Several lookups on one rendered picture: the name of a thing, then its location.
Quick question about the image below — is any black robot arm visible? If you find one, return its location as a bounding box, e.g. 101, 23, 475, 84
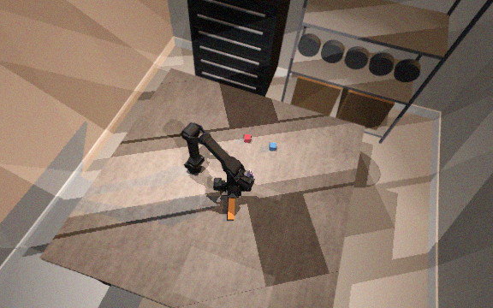
181, 122, 254, 198

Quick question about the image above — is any orange-brown bar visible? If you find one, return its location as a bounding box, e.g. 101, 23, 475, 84
228, 198, 235, 220

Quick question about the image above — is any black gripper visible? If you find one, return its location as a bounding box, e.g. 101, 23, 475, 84
213, 178, 247, 192

